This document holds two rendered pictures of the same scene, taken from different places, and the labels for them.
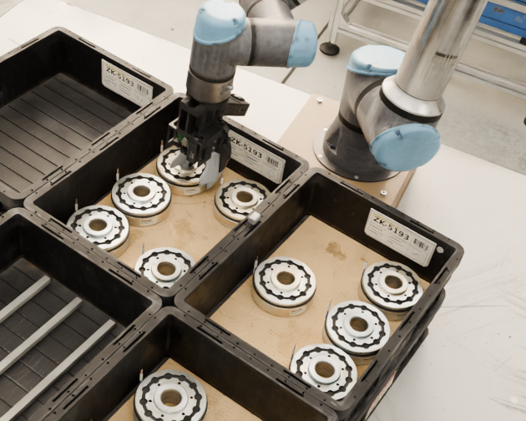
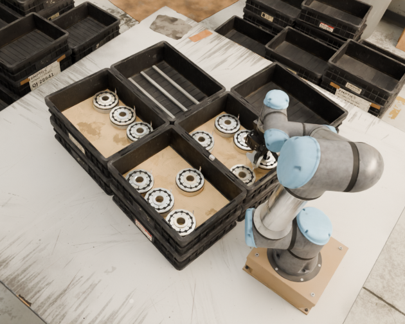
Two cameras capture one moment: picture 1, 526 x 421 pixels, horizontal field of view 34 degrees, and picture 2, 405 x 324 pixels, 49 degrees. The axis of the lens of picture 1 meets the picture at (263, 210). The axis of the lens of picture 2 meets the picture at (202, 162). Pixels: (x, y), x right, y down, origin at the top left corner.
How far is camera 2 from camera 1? 151 cm
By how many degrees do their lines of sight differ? 63
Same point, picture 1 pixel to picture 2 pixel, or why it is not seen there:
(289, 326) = (170, 182)
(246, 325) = (173, 167)
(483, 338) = (170, 301)
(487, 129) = not seen: outside the picture
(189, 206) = (244, 161)
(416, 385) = (150, 256)
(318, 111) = (330, 245)
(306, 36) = (272, 134)
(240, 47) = (265, 111)
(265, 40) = (268, 118)
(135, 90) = not seen: hidden behind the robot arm
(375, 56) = (314, 216)
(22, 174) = not seen: hidden behind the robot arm
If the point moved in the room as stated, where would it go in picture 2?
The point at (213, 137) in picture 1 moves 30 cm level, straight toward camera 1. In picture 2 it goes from (253, 140) to (171, 119)
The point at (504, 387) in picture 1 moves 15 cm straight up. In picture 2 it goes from (139, 299) to (139, 281)
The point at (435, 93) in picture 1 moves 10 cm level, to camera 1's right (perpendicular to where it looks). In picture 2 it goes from (261, 217) to (252, 247)
